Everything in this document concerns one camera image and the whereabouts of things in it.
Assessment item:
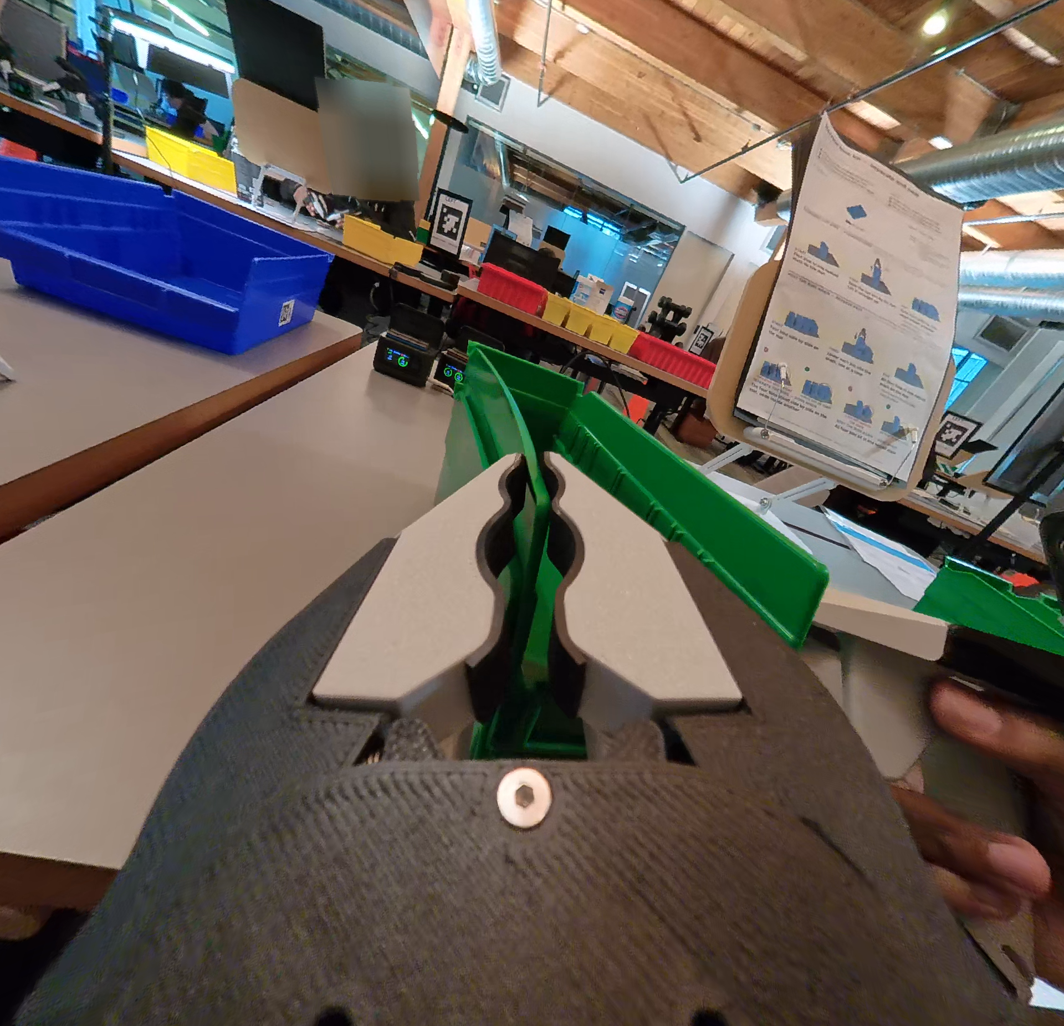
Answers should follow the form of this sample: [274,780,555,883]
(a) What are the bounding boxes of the black device with green lights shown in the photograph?
[371,303,444,389]
[436,328,500,392]

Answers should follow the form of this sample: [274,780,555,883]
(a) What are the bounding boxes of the white door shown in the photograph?
[657,232,738,329]

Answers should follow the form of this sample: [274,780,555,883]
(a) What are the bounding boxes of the black and white marker sign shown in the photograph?
[932,412,984,461]
[427,187,474,259]

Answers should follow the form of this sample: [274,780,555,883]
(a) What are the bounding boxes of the silver ventilation duct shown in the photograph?
[956,248,1064,322]
[454,0,505,89]
[893,111,1064,206]

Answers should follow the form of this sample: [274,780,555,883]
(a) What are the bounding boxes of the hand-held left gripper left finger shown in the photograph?
[311,452,526,723]

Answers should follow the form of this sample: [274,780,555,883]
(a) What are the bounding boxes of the red plastic bin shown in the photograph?
[477,262,550,317]
[628,331,718,390]

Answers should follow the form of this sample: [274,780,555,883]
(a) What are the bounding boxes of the person's right hand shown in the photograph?
[892,677,1064,987]

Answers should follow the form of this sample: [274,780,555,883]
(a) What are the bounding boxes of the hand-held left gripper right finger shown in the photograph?
[544,451,744,734]

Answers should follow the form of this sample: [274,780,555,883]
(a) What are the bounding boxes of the black hanging panel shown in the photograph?
[219,0,328,113]

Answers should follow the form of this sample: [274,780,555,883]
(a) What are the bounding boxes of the monitor on arm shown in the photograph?
[984,361,1064,509]

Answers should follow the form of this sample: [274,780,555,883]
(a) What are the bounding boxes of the instruction sheet on stand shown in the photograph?
[705,115,967,507]

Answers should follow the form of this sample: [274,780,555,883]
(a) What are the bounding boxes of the printed instruction sheet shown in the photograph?
[735,115,966,484]

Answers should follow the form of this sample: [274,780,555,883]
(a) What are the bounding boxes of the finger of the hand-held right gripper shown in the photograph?
[815,589,950,783]

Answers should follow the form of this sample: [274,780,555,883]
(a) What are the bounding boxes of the grey desk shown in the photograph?
[0,259,365,542]
[0,340,1064,915]

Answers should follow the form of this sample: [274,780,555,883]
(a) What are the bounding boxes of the blue plastic bin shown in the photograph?
[0,155,336,357]

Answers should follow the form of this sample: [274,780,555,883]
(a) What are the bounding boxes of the long wooden workbench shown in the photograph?
[0,89,718,401]

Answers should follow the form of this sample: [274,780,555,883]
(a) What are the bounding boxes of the white paper with blue print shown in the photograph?
[821,506,942,604]

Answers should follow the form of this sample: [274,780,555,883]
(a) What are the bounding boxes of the yellow plastic bin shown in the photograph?
[145,125,239,195]
[341,213,426,267]

